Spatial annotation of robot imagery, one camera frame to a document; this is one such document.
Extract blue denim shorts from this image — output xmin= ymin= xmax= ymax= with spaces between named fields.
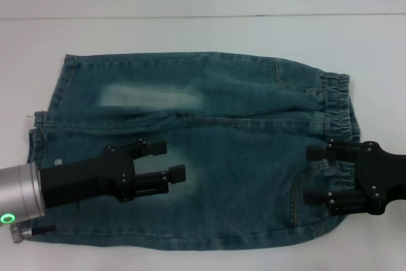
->
xmin=25 ymin=51 xmax=362 ymax=249

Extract left arm connector cable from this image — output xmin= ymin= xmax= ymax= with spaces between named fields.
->
xmin=10 ymin=225 xmax=56 ymax=244

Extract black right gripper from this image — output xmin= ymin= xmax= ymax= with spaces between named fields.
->
xmin=304 ymin=139 xmax=406 ymax=217

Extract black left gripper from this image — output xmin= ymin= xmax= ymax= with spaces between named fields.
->
xmin=39 ymin=139 xmax=187 ymax=211

